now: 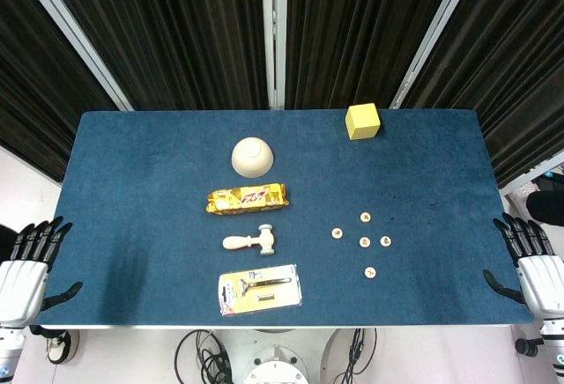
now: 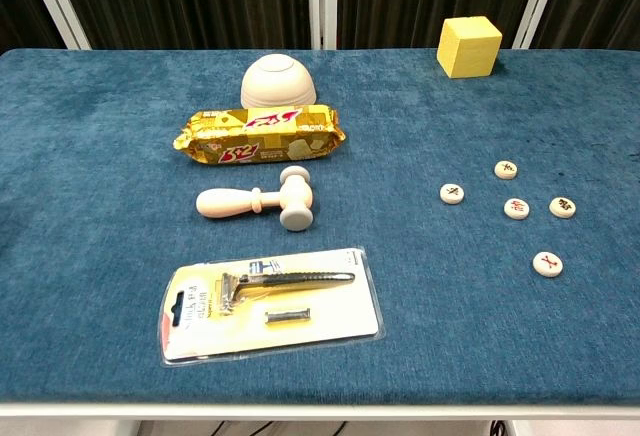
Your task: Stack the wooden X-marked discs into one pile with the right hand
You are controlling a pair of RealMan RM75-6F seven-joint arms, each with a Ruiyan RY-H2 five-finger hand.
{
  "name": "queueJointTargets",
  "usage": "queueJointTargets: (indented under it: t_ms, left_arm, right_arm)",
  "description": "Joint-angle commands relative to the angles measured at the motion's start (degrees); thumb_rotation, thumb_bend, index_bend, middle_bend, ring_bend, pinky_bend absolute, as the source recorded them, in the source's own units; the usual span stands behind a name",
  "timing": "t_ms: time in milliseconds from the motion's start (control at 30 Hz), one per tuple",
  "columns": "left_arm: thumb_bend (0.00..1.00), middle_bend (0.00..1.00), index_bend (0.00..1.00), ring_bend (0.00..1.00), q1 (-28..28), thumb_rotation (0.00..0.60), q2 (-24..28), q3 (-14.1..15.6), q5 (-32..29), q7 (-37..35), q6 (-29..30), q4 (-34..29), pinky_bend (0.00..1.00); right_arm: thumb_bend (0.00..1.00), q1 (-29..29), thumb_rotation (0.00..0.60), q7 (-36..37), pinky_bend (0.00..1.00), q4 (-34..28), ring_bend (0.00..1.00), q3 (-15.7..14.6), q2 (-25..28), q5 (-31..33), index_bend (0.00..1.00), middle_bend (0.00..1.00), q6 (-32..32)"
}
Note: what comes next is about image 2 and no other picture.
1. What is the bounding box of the white partition frame post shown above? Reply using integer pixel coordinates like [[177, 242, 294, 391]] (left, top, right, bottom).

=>
[[322, 0, 339, 51], [511, 0, 567, 50], [306, 0, 322, 51], [19, 0, 92, 51]]

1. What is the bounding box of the blue velvet table cloth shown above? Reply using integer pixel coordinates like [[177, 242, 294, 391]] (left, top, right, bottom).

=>
[[0, 48, 640, 406]]

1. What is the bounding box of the razor blister pack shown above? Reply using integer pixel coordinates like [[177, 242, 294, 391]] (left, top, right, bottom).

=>
[[158, 246, 387, 368]]

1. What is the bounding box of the gold biscuit packet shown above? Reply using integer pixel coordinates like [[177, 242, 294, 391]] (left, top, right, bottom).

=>
[[172, 104, 347, 166]]

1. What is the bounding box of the beige upturned bowl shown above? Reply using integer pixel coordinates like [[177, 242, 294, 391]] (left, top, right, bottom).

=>
[[240, 53, 318, 109]]

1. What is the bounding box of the yellow cube block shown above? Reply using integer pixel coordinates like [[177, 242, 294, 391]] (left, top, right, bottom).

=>
[[436, 15, 503, 79]]

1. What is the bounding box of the wooden toy hammer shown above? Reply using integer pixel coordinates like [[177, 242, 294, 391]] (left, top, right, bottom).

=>
[[195, 165, 315, 233]]

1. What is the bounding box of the wooden chess disc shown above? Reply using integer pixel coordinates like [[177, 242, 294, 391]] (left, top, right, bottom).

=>
[[548, 196, 578, 219], [503, 197, 532, 221], [493, 159, 519, 181], [531, 250, 565, 279], [439, 183, 466, 206]]

